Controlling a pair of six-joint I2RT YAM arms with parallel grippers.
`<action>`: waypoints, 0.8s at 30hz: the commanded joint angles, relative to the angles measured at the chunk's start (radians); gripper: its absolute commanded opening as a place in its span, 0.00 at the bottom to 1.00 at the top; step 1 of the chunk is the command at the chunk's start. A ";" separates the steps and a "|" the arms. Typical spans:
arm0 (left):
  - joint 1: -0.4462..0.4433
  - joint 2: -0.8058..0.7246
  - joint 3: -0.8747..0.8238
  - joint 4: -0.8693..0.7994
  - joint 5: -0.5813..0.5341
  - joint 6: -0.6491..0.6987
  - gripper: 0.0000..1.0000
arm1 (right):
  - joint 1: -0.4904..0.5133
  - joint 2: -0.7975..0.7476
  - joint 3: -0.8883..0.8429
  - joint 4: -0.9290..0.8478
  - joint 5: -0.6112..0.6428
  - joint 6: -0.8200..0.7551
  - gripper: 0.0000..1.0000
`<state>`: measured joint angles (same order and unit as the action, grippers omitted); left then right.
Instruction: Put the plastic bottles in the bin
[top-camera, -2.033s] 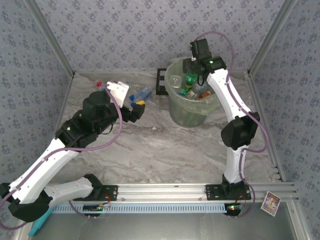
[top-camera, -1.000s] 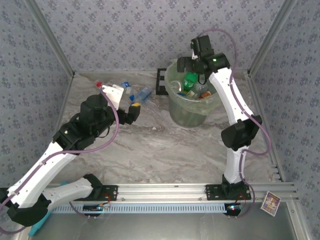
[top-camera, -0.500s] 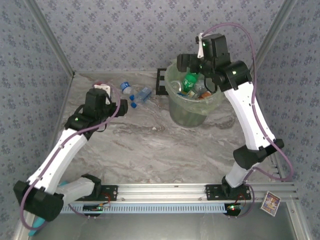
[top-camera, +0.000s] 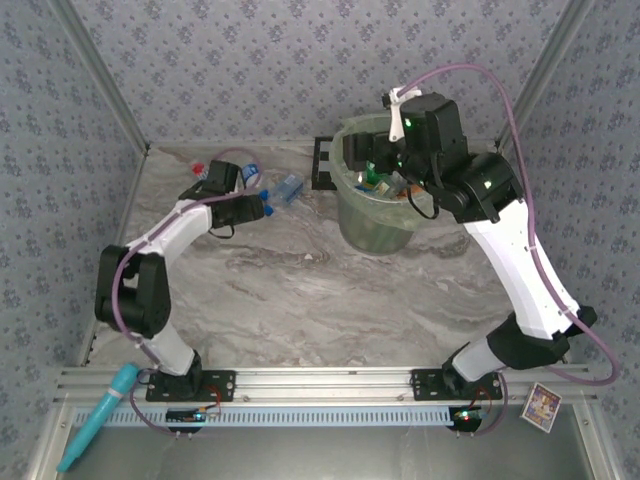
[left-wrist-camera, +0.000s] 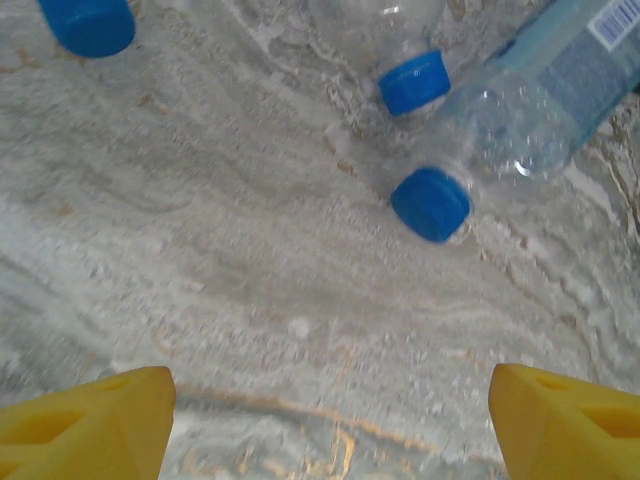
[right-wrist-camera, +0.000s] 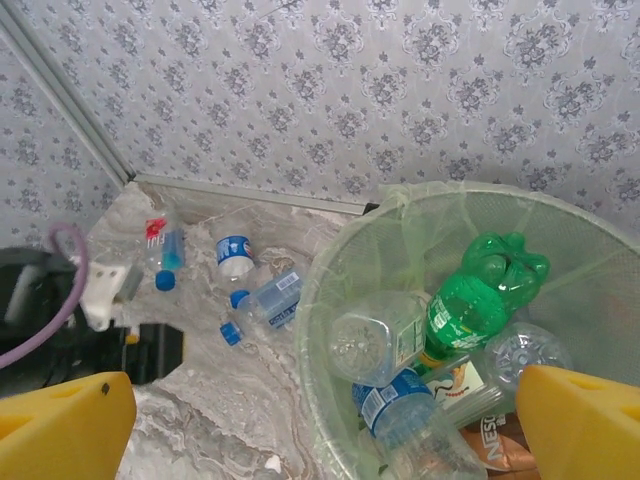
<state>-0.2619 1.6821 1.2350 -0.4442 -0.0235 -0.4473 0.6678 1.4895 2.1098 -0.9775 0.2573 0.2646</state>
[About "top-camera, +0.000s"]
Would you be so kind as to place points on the green plastic soda bottle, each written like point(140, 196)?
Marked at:
point(372, 172)

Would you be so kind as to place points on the clear bottle royal blue label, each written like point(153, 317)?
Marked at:
point(251, 175)

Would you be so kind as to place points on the clear bottle light blue label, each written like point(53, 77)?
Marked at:
point(289, 189)

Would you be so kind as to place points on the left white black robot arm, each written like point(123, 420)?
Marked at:
point(165, 232)

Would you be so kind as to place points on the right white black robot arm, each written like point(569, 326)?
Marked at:
point(520, 280)

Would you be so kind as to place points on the green mesh waste bin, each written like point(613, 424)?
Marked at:
point(375, 225)

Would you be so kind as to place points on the black chessboard box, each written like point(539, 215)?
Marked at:
point(322, 165)

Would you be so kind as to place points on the blue cap clear bottle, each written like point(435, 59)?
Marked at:
point(268, 211)

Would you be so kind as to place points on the red cap plastic bottle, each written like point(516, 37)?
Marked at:
point(199, 171)

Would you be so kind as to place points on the left small circuit board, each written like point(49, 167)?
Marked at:
point(192, 415)

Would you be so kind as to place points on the small circuit board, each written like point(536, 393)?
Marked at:
point(192, 415)
point(467, 415)

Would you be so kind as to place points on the teal marker pen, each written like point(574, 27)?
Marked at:
point(100, 415)

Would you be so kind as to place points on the right small circuit board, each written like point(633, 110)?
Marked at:
point(467, 415)

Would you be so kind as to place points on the small colourful card box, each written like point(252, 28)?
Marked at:
point(541, 407)

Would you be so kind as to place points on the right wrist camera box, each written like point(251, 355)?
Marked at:
point(397, 117)

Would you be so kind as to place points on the aluminium table edge rail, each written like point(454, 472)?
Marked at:
point(123, 220)

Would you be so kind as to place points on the aluminium frame post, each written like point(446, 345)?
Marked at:
point(541, 75)
point(103, 75)

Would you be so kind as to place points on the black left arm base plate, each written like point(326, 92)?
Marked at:
point(220, 385)

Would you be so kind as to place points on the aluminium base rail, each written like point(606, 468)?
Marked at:
point(320, 385)

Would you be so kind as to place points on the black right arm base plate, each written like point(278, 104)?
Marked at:
point(427, 382)

